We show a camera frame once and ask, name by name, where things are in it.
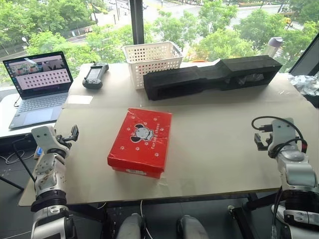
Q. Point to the white paper card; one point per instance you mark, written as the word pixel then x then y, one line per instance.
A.
pixel 80 99

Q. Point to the long black foam case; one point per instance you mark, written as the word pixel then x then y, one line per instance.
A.
pixel 209 77

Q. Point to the black stand leg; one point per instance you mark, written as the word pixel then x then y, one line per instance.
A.
pixel 11 181

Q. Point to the black table frame leg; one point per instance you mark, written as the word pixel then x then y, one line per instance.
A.
pixel 240 219
pixel 86 214

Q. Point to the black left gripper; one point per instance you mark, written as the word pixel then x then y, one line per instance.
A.
pixel 62 140

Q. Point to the crumpled white plastic bag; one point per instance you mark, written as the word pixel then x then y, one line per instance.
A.
pixel 305 83

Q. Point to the crumpled clear plastic wrap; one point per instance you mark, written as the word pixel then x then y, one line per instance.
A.
pixel 245 79

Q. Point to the dark window frame post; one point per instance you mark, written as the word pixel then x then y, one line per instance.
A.
pixel 137 21

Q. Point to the dark slanted window frame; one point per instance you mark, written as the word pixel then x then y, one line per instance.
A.
pixel 307 58

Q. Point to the white perforated plastic basket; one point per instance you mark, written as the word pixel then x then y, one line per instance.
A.
pixel 152 63

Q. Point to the white side table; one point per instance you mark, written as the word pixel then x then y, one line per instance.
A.
pixel 7 117

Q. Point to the grey open laptop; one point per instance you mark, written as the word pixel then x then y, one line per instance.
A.
pixel 37 92

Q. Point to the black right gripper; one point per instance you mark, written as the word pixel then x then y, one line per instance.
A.
pixel 263 146

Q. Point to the small blue object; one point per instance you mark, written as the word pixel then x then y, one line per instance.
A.
pixel 38 151

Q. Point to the large brown cardboard sheet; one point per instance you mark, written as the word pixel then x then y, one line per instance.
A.
pixel 214 149

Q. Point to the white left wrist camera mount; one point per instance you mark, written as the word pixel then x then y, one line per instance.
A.
pixel 44 137

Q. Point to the black handheld remote controller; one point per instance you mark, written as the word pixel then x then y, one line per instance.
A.
pixel 95 76

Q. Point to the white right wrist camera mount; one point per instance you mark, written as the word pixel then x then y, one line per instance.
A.
pixel 282 133

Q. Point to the red shoe box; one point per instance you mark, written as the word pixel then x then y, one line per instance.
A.
pixel 142 139

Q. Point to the narrow brown cardboard sheet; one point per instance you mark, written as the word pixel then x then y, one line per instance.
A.
pixel 112 95

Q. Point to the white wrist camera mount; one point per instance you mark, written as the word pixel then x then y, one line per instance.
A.
pixel 44 137
pixel 282 133

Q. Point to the grey rounded robot foot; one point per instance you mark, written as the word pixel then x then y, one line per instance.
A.
pixel 130 227
pixel 193 227

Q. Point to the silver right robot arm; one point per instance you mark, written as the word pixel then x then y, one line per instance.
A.
pixel 296 171

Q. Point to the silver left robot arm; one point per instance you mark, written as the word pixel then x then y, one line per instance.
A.
pixel 46 171

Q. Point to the bottle with purple cap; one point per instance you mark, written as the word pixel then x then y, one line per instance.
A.
pixel 274 47

